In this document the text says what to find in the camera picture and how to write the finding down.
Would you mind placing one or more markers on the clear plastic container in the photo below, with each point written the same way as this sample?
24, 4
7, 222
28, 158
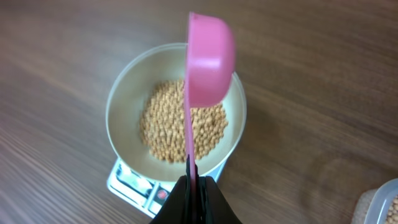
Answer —
373, 205

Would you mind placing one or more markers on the pink plastic measuring scoop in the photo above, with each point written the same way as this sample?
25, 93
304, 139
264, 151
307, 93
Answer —
209, 67

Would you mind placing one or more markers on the soybeans in bowl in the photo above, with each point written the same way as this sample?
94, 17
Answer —
162, 124

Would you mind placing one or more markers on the white digital kitchen scale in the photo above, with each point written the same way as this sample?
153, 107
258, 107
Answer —
149, 195

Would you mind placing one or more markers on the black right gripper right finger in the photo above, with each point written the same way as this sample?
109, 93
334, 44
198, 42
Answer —
212, 205

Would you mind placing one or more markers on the soybeans pile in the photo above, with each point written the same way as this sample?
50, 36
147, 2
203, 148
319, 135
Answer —
392, 213

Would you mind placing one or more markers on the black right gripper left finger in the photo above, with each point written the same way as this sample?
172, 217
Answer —
175, 208

